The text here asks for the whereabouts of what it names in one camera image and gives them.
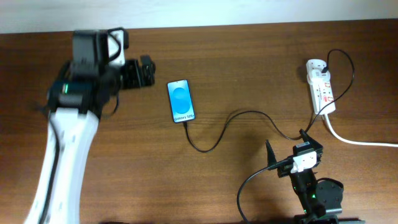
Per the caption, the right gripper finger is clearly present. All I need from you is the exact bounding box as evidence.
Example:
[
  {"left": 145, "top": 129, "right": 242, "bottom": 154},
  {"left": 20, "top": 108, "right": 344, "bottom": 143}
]
[
  {"left": 266, "top": 139, "right": 277, "bottom": 165},
  {"left": 299, "top": 129, "right": 323, "bottom": 152}
]

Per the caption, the blue screen Samsung smartphone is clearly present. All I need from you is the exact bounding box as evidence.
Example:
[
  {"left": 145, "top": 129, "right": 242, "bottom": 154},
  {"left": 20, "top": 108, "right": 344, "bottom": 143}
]
[{"left": 167, "top": 80, "right": 196, "bottom": 123}]

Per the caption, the black USB charging cable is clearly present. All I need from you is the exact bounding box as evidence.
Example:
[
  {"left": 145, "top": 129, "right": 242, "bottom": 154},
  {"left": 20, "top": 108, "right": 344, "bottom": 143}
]
[{"left": 182, "top": 48, "right": 355, "bottom": 154}]

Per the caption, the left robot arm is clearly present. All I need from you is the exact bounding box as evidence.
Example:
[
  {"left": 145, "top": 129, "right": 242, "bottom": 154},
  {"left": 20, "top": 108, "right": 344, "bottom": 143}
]
[{"left": 25, "top": 27, "right": 156, "bottom": 223}]

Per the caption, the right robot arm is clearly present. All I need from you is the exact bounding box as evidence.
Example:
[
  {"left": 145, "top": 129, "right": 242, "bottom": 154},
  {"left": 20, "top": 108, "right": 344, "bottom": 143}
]
[{"left": 266, "top": 130, "right": 365, "bottom": 224}]

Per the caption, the white USB charger adapter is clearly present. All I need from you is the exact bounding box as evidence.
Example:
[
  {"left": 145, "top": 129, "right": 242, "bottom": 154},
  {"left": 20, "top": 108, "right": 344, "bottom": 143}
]
[{"left": 306, "top": 59, "right": 330, "bottom": 85}]

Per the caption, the white power strip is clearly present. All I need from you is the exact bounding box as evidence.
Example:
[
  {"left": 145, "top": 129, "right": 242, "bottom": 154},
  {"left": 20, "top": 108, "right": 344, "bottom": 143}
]
[{"left": 305, "top": 58, "right": 336, "bottom": 116}]

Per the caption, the white power strip cord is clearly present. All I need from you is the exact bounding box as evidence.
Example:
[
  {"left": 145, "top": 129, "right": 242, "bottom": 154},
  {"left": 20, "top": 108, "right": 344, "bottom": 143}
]
[{"left": 323, "top": 113, "right": 398, "bottom": 148}]

